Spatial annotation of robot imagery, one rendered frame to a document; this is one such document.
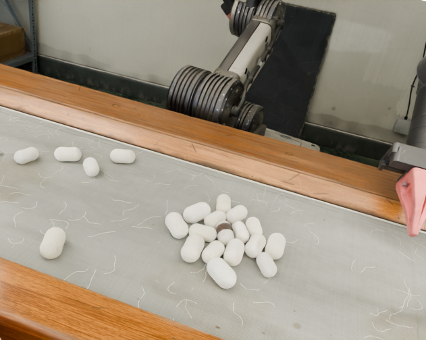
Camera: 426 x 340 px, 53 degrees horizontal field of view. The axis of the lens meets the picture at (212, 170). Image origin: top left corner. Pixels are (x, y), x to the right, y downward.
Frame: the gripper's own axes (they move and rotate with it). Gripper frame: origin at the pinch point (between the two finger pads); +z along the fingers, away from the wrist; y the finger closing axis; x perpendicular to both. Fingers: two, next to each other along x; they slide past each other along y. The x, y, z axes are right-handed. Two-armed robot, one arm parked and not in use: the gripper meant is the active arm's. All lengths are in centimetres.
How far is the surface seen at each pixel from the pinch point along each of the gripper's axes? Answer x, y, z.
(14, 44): 154, -199, -92
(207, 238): -4.6, -22.8, 9.9
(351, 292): -3.7, -6.1, 10.3
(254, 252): -4.9, -17.3, 9.7
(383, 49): 142, 11, -141
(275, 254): -4.3, -15.1, 9.1
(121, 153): 1.9, -39.5, 1.2
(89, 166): -1.5, -41.4, 5.2
